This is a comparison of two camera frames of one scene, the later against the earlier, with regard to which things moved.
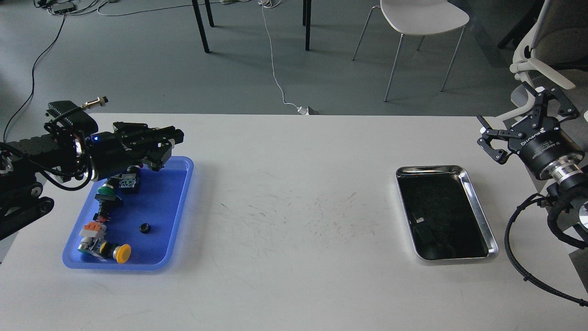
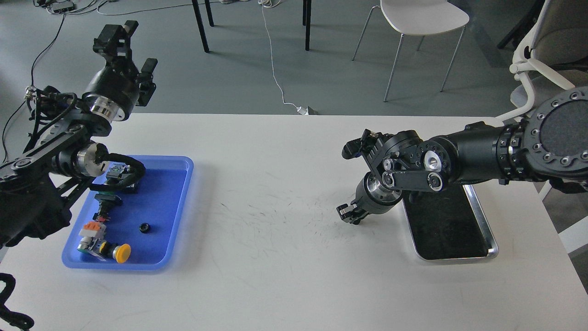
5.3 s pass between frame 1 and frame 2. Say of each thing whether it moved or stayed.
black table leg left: stayed
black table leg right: stayed
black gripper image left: moved
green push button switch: stayed
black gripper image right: moved
